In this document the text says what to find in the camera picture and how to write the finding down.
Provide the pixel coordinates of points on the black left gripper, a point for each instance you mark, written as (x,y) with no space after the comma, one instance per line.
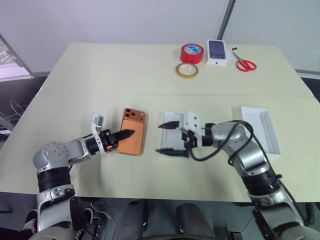
(108,140)

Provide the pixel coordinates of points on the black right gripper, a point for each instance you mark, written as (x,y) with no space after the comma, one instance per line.
(188,143)

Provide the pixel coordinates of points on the white phone box base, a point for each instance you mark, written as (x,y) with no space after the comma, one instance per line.
(172,138)

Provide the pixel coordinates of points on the orange smartphone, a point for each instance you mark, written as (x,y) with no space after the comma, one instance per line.
(132,140)

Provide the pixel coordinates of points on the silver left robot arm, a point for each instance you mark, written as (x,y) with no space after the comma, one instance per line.
(53,152)

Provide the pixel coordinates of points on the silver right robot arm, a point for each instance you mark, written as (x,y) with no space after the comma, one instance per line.
(250,150)

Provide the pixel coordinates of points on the white phone box lid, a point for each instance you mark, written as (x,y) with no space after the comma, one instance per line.
(261,130)

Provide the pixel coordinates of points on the white box with phone print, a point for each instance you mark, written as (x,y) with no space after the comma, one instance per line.
(217,53)

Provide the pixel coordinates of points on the yellow tape roll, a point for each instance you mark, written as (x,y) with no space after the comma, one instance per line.
(186,71)

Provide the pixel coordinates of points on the dark rounded shape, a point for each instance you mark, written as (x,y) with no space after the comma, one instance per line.
(195,222)
(133,220)

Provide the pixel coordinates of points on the red tape roll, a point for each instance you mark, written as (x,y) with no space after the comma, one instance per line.
(192,53)

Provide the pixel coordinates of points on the black and white sneaker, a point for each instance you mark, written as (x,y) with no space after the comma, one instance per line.
(30,221)

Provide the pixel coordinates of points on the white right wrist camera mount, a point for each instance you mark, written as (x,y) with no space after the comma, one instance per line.
(192,121)

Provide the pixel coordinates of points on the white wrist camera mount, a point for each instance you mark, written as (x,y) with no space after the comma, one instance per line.
(192,121)
(97,125)

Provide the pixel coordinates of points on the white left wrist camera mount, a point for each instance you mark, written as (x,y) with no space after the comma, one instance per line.
(97,125)

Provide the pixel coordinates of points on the grey metal wall strip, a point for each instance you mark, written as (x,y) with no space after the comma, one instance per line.
(226,17)

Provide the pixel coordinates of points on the window blind with grey frame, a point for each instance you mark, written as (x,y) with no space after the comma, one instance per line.
(11,61)

